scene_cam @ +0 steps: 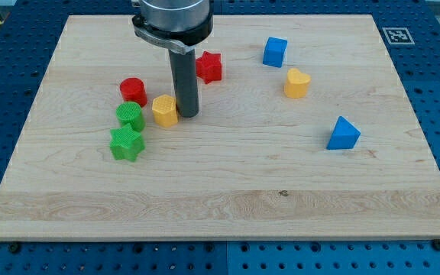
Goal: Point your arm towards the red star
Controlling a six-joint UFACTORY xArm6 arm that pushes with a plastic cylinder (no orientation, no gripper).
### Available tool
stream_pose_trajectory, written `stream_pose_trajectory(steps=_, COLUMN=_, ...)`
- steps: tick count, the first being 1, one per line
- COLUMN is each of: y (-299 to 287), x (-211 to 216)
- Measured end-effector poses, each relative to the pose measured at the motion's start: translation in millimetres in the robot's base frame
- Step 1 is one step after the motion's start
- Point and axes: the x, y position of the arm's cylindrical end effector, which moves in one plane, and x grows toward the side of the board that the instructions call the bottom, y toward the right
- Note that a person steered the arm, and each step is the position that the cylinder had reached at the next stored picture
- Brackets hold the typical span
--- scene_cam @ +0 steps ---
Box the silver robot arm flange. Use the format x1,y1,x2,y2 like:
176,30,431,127
132,0,213,55

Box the red star block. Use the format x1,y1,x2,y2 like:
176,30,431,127
196,51,222,84

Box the green star block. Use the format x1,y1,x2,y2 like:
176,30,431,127
109,124,145,162

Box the yellow hexagon block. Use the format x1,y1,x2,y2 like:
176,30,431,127
152,95,179,128

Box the grey cylindrical pointer rod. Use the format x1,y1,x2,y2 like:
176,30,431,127
169,50,199,118

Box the light wooden board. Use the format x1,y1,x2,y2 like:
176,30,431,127
0,15,440,242

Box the yellow heart block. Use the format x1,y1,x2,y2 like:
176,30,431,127
284,68,312,99

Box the green cylinder block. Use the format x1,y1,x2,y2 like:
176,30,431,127
115,102,146,132

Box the red cylinder block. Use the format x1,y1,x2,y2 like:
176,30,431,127
119,77,148,107

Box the blue cube block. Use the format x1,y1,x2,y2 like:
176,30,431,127
262,37,288,68

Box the blue triangle block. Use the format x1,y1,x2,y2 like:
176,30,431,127
326,116,361,150

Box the white fiducial marker tag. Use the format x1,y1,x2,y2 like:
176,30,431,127
382,27,415,45

